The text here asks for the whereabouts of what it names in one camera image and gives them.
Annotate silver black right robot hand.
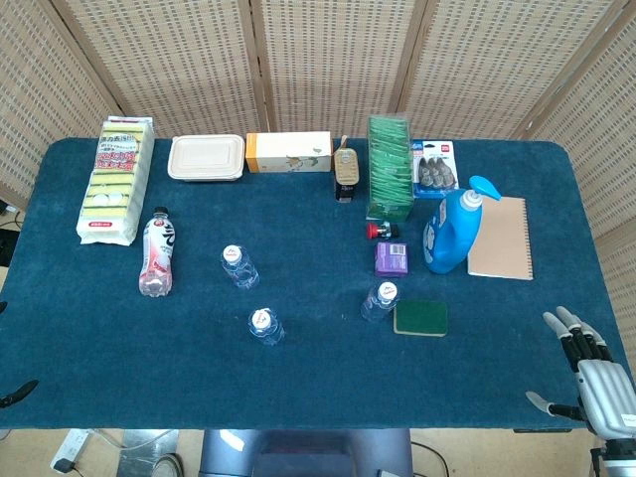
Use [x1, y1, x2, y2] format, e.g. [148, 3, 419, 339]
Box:
[525, 306, 636, 439]

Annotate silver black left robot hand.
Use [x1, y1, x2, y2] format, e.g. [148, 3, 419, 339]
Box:
[0, 299, 40, 409]

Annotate clear water bottle white cap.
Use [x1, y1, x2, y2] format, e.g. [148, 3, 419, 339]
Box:
[246, 307, 286, 348]
[360, 280, 401, 323]
[220, 243, 260, 290]

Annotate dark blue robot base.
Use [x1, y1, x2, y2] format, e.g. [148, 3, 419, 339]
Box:
[198, 427, 414, 477]

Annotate white power strip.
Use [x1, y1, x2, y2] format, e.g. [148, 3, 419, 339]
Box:
[49, 429, 93, 473]

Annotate silver metal floor plate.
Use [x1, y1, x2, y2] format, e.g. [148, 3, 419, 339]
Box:
[118, 429, 180, 477]

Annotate kraft spiral notebook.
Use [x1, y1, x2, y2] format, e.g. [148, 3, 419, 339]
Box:
[466, 196, 536, 282]

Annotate pink white drink bottle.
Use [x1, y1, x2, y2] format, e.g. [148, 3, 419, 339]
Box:
[138, 206, 179, 299]

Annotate green yellow scouring sponge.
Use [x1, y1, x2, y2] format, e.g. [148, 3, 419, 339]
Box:
[393, 299, 449, 339]

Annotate yellow sponge multipack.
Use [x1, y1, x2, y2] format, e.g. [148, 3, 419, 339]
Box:
[76, 115, 156, 246]

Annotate blue detergent bottle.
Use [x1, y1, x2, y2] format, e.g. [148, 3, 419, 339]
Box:
[422, 174, 504, 275]

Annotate purple soap box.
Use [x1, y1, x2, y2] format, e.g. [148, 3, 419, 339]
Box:
[373, 241, 412, 278]

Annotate binder clips blister pack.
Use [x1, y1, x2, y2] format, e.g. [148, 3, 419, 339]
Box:
[409, 139, 459, 200]

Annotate beige lidded lunch box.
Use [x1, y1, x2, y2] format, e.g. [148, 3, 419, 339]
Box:
[167, 134, 246, 183]

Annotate clear box green packets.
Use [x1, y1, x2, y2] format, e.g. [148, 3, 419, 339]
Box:
[366, 114, 415, 223]

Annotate blue carpet table cover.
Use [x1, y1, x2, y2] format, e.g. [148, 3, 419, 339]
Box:
[0, 137, 636, 431]

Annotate orange white tea box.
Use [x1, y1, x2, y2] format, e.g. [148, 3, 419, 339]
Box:
[244, 130, 334, 175]

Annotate woven bamboo folding screen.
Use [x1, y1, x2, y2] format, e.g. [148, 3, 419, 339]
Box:
[0, 0, 636, 354]

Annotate red push button switch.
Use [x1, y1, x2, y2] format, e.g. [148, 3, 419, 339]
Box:
[366, 222, 401, 240]

